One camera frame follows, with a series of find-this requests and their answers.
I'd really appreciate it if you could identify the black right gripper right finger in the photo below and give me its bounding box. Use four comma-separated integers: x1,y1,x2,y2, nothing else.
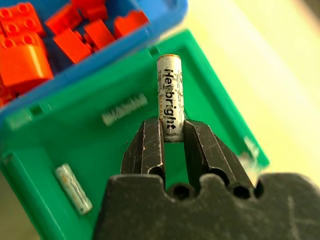
183,118,256,193

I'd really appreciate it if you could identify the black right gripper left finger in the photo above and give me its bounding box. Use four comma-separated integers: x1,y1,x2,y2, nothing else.
120,117,166,190

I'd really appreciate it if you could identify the white Heybright alkaline battery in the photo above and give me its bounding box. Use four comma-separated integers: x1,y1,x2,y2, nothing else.
156,54,186,142

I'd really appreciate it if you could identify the green plastic bin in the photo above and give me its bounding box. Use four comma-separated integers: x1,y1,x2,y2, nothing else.
0,28,270,240

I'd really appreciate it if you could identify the blue plastic bin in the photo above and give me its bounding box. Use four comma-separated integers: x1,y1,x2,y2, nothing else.
0,0,189,131

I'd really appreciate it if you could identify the red rounded toy brick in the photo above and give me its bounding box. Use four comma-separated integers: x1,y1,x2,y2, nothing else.
0,31,54,88

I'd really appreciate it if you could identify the red studded toy brick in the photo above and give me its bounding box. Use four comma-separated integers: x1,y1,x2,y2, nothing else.
0,1,46,38

